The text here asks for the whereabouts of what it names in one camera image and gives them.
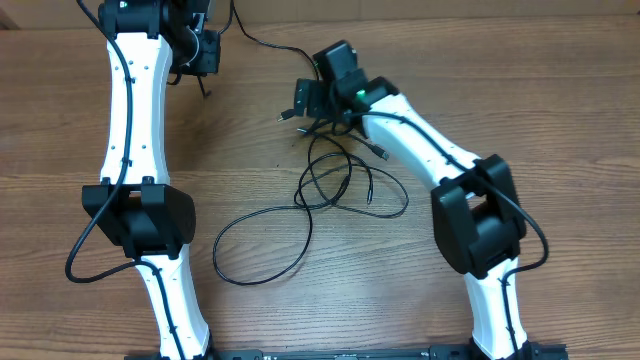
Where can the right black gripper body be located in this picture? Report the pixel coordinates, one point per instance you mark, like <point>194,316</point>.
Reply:
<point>320,98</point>

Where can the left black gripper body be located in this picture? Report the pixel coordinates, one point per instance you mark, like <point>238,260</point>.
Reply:
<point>207,59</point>

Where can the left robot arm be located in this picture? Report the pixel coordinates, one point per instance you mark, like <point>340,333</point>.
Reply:
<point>151,45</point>

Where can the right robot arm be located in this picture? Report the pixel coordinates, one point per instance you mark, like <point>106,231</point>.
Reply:
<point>477,221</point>

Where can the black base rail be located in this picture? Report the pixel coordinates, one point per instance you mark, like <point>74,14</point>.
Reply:
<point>531,351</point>

